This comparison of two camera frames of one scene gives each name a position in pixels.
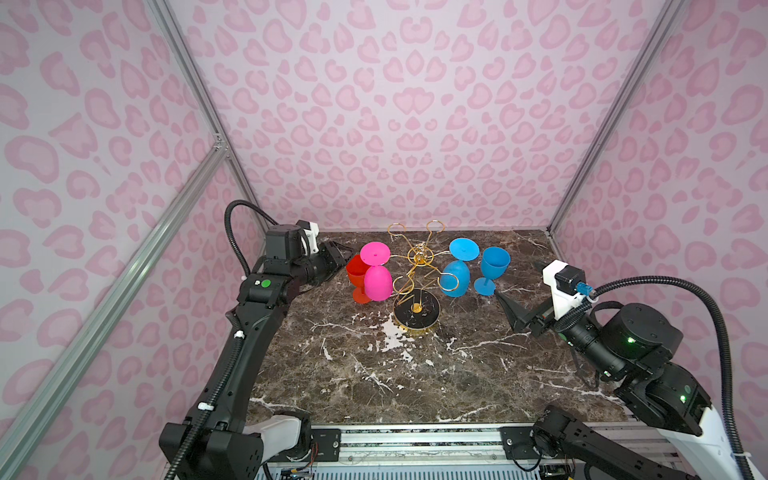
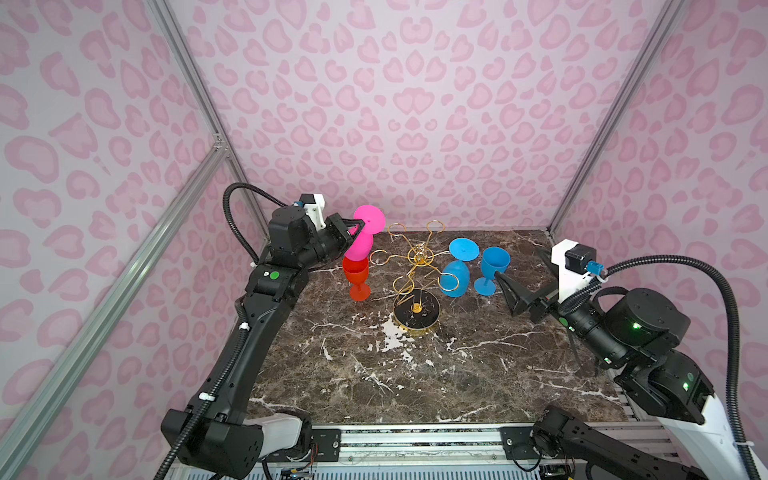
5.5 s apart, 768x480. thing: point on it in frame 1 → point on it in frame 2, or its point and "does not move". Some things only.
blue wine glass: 494,264 does not move
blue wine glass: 455,275 does not move
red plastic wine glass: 356,269 does not move
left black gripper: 335,260 → 335,225
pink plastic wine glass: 378,283 → 362,245
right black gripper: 521,318 → 525,297
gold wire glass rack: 416,308 does not move
